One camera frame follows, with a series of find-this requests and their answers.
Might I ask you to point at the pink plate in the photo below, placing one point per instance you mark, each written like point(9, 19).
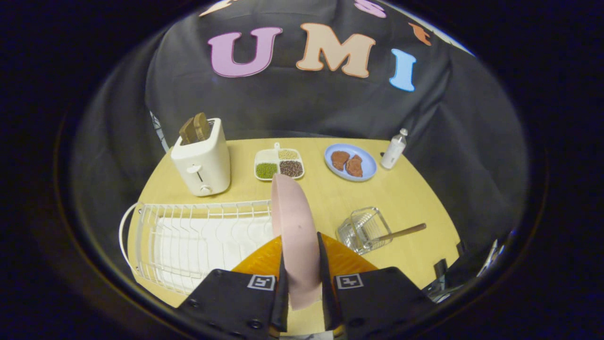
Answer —
point(295, 226)

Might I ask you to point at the white plastic bottle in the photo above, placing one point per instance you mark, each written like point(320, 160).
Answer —
point(393, 151)

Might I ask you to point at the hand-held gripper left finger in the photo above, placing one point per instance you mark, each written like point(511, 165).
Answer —
point(281, 302)

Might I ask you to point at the white divided bean tray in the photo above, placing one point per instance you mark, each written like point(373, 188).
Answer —
point(278, 164)

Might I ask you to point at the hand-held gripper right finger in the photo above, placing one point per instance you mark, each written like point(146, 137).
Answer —
point(326, 302)

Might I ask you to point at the blue plate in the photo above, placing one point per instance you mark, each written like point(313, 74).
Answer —
point(350, 162)

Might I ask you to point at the brown toast slice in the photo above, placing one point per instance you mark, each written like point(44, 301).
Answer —
point(202, 125)
point(187, 131)

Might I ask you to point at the brown meat piece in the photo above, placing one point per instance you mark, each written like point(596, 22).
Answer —
point(355, 166)
point(339, 159)

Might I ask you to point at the white toaster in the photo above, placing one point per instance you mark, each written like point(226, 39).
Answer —
point(203, 165)

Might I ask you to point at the black backdrop cloth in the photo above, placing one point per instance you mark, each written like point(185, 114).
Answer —
point(306, 99)

